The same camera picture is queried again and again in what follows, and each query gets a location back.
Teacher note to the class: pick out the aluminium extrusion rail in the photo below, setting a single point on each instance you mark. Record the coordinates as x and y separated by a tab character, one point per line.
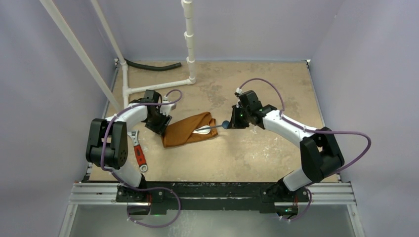
105	194

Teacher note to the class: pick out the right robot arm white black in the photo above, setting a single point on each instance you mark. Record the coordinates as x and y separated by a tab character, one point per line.
320	154

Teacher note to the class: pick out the red handled adjustable wrench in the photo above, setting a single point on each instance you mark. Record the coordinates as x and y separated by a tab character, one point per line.
139	154

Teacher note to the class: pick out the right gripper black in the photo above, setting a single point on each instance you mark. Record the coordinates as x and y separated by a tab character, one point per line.
235	117

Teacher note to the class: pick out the orange cloth napkin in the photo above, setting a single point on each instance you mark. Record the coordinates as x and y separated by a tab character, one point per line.
181	132

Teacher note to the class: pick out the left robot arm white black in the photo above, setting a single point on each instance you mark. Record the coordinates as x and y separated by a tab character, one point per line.
107	143

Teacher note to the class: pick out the white ceramic spoon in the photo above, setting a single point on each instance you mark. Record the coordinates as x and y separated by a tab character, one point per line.
203	130

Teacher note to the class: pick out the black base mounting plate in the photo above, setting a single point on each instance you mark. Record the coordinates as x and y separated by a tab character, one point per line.
265	197

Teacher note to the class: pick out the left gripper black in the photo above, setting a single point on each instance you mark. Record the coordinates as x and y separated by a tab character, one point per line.
159	129

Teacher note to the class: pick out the small dark blue disc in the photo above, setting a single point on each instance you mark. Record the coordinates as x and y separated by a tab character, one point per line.
224	125

